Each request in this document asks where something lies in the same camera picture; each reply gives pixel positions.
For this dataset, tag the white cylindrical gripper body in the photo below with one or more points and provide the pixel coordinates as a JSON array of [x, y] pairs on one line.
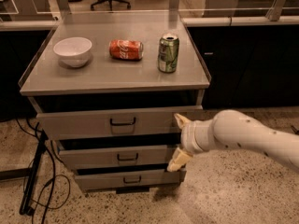
[[187, 138]]

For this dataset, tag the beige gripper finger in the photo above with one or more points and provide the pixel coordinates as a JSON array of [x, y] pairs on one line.
[[180, 158], [181, 120]]

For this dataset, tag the grey drawer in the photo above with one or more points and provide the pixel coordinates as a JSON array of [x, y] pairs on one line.
[[116, 122], [117, 156], [130, 179]]

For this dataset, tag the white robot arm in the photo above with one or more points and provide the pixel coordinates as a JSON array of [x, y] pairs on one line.
[[231, 129]]

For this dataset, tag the grey top drawer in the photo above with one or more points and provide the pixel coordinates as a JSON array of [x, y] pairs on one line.
[[116, 122]]

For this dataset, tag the grey bottom drawer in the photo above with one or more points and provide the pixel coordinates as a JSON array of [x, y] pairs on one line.
[[130, 179]]

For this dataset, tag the grey metal drawer cabinet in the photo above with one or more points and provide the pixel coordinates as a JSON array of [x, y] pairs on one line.
[[106, 83]]

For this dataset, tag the green soda can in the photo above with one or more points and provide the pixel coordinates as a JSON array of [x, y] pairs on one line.
[[168, 53]]

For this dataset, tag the crushed red cola can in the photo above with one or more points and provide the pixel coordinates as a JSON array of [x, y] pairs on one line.
[[126, 49]]

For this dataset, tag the white ceramic bowl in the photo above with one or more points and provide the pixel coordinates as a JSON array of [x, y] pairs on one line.
[[74, 51]]

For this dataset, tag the black metal floor stand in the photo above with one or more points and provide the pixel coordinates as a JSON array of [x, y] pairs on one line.
[[25, 208]]

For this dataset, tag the dark lower wall cabinets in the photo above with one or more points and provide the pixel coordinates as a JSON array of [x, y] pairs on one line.
[[250, 66]]

